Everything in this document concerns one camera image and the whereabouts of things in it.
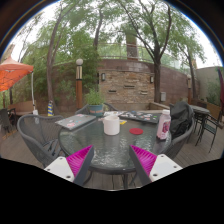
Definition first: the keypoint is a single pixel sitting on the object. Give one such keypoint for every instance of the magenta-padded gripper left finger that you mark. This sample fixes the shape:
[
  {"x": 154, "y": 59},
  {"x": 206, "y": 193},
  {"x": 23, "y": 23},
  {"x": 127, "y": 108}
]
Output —
[{"x": 78, "y": 160}]

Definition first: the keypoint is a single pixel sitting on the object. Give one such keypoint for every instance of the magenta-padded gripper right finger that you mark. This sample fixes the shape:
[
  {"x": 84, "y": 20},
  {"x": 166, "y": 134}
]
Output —
[{"x": 145, "y": 159}]

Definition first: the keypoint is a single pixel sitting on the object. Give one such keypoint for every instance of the pink juice bottle white cap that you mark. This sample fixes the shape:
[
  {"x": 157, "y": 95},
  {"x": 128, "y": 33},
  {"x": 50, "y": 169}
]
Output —
[{"x": 163, "y": 127}]

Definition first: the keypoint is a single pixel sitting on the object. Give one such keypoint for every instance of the flat round red coaster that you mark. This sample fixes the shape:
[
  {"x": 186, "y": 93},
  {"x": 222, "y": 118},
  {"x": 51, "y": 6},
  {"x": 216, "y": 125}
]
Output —
[{"x": 136, "y": 131}]

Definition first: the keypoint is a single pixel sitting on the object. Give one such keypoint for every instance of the silver laptop with stickers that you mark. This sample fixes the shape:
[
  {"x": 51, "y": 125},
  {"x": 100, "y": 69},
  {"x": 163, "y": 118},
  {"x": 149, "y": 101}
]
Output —
[{"x": 76, "y": 121}]

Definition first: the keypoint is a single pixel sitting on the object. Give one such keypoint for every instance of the black laptop with stickers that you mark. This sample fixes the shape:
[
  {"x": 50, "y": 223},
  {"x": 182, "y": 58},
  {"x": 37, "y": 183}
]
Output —
[{"x": 141, "y": 117}]

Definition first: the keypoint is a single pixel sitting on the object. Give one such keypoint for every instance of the white ceramic mug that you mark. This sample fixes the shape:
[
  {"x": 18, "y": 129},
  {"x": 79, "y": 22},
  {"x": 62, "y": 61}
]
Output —
[{"x": 111, "y": 126}]

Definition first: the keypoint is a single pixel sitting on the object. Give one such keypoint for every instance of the black backpack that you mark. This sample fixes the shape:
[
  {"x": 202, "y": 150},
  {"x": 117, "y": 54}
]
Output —
[{"x": 181, "y": 118}]

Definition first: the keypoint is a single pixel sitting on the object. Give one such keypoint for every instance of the white sticker sheet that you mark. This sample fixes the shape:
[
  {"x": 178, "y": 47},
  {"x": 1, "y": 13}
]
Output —
[{"x": 111, "y": 113}]

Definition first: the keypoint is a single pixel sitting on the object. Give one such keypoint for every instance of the blue yellow striped bollard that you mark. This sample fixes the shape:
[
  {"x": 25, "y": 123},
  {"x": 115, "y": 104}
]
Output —
[{"x": 50, "y": 109}]

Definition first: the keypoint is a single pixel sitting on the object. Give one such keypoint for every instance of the green plant in teal pot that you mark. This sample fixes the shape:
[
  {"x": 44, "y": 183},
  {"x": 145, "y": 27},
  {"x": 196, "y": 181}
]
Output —
[{"x": 95, "y": 100}]

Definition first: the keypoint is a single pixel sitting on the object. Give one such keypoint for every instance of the black metal chair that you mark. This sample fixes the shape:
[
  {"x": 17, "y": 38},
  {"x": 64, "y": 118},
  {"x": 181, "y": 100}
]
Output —
[{"x": 208, "y": 128}]

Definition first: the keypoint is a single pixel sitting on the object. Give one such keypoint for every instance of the dark round patio table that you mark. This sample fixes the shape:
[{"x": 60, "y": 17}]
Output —
[{"x": 200, "y": 109}]

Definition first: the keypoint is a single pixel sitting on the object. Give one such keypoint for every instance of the wooden bench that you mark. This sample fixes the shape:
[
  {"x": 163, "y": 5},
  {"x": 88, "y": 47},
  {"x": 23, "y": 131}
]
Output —
[{"x": 21, "y": 107}]

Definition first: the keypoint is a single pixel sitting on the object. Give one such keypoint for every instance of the large forked tree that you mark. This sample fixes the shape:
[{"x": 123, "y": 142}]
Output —
[{"x": 157, "y": 80}]

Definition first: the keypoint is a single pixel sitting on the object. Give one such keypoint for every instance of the leaning slender tree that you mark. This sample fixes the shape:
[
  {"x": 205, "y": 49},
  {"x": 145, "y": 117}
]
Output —
[{"x": 50, "y": 73}]

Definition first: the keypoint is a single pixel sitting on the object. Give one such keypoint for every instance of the orange patio umbrella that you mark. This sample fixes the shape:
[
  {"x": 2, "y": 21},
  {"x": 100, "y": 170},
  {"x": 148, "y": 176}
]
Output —
[{"x": 11, "y": 71}]

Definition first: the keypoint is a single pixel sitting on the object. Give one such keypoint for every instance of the grey wall utility box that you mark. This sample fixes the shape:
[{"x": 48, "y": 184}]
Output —
[{"x": 163, "y": 96}]

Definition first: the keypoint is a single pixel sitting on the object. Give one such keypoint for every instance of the wooden lamp post white globe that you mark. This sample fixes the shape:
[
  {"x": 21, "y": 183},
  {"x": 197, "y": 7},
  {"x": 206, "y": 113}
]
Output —
[
  {"x": 79, "y": 90},
  {"x": 189, "y": 91}
]

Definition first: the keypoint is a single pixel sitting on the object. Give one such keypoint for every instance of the black wall lamp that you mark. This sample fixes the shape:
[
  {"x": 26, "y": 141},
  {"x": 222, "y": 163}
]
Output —
[
  {"x": 151, "y": 79},
  {"x": 103, "y": 77}
]

